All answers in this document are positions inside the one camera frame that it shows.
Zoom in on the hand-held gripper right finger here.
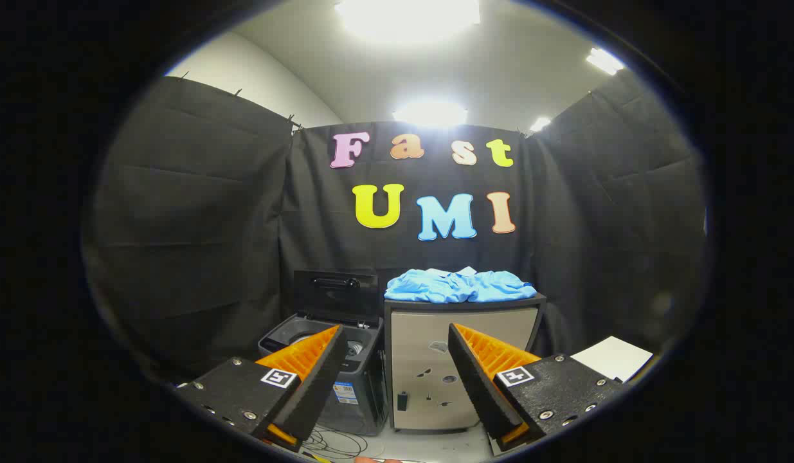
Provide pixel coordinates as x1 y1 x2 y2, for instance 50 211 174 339
448 323 629 451

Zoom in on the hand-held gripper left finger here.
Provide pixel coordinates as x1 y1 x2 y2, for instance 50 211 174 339
176 325 349 452

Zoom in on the dark grey washing machine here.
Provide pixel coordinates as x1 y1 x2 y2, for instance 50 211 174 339
258 314 388 437

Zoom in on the light blue polo shirt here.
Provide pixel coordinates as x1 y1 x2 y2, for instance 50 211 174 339
385 267 537 304

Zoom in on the grey cabinet with black top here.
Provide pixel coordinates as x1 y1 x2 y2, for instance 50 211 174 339
384 293 546 431

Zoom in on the black backdrop cloth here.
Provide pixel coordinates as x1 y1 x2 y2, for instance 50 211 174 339
82 71 709 386

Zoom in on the large ceiling light panel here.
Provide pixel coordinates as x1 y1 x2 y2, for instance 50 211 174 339
392 100 468 127
334 0 481 41

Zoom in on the bundle of thin cables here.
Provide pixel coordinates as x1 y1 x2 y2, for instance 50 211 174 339
300 424 372 461

